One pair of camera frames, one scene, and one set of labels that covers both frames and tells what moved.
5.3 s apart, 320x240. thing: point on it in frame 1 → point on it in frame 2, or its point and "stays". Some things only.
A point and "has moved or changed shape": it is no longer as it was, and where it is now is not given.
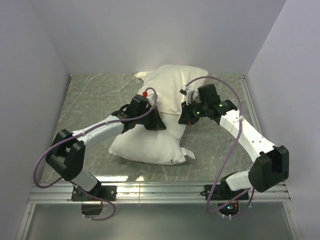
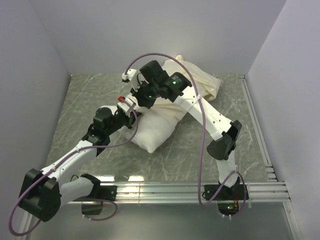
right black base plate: x=223 y=192 stays
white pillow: x=160 y=146 has moved or changed shape
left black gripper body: x=150 y=120 → x=120 y=120
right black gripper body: x=193 y=112 → x=145 y=94
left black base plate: x=106 y=193 stays
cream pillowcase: x=168 y=81 has moved or changed shape
